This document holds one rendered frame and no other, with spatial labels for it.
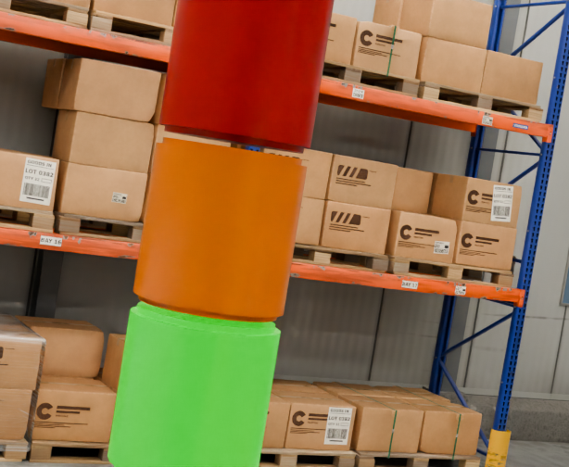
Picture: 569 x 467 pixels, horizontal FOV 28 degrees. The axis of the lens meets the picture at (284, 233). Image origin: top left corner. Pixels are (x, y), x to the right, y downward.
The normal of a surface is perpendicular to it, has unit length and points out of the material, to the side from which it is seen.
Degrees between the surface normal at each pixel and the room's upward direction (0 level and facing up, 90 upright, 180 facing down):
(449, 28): 91
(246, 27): 90
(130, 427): 90
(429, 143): 90
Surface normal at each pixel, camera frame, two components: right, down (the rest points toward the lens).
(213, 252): 0.00, 0.05
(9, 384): 0.45, 0.14
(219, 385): 0.25, 0.09
